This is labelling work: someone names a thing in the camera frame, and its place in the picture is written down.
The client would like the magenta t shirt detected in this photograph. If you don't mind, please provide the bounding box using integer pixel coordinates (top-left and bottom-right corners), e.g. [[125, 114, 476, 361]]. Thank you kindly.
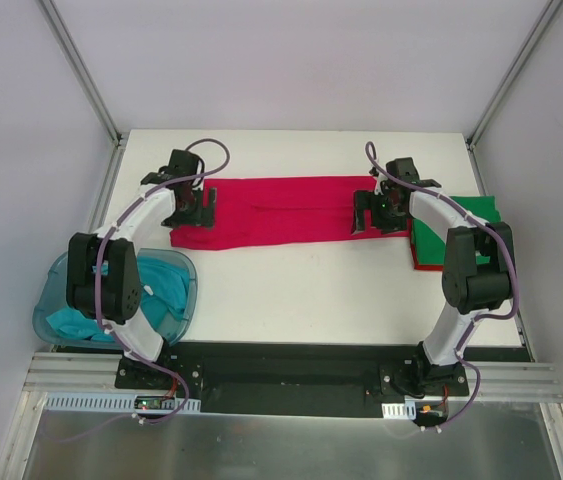
[[170, 176, 384, 251]]

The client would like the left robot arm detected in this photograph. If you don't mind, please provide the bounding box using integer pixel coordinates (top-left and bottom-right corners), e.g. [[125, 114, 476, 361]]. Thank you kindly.
[[66, 147, 230, 389]]

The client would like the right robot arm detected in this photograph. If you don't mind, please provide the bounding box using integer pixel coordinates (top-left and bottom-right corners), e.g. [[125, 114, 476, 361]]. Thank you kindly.
[[351, 153, 519, 395]]

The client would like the folded red t shirt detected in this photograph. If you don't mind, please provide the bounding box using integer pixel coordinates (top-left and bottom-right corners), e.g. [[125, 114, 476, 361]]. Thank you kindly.
[[410, 231, 445, 272]]

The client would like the folded green t shirt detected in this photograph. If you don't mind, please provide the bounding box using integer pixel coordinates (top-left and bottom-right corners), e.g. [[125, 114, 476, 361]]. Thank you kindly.
[[409, 192, 501, 244]]

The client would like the teal t shirt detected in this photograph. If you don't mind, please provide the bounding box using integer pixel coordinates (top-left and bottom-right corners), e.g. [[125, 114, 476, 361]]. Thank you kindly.
[[46, 256, 191, 345]]

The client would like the translucent blue plastic basket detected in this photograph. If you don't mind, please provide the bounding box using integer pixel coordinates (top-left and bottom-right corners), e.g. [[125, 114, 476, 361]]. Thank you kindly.
[[32, 249, 197, 351]]

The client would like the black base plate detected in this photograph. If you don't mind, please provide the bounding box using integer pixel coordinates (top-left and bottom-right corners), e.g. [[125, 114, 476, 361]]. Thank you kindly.
[[114, 342, 469, 418]]

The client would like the right white cable duct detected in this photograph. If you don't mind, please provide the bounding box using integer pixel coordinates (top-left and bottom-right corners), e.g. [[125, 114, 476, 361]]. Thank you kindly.
[[381, 401, 416, 421]]

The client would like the white cable duct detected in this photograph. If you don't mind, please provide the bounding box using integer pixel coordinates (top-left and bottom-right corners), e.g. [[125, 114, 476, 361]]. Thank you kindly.
[[381, 401, 416, 421], [45, 392, 201, 416]]

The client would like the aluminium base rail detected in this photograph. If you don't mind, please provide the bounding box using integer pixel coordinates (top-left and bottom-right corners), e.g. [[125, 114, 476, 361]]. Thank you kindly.
[[23, 352, 563, 403]]

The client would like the left white cable duct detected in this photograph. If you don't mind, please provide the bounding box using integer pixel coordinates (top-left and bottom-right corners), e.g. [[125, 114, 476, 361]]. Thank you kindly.
[[45, 392, 201, 416]]

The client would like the left aluminium frame post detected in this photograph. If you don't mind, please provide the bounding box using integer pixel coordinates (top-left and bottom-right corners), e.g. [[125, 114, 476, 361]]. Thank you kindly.
[[36, 0, 123, 147]]

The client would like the aluminium frame post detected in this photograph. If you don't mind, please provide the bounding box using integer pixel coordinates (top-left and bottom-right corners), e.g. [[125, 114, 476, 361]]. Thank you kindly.
[[466, 0, 563, 151], [36, 0, 123, 147]]

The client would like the right aluminium frame post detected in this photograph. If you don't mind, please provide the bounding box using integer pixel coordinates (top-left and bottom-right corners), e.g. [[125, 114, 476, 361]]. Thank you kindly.
[[466, 0, 563, 151]]

